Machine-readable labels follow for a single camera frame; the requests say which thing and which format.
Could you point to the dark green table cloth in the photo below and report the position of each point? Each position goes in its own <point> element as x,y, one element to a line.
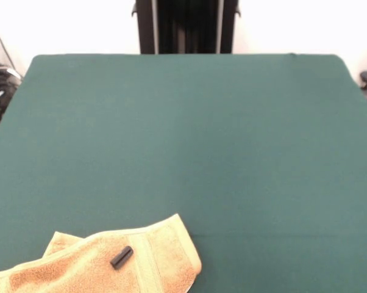
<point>232,137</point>

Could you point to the small black rubber pad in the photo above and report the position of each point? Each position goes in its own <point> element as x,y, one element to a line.
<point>121,257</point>

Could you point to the tan terry towel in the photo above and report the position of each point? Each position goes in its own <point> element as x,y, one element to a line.
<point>80,268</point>

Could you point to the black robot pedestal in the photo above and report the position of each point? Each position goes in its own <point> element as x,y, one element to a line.
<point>147,30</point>

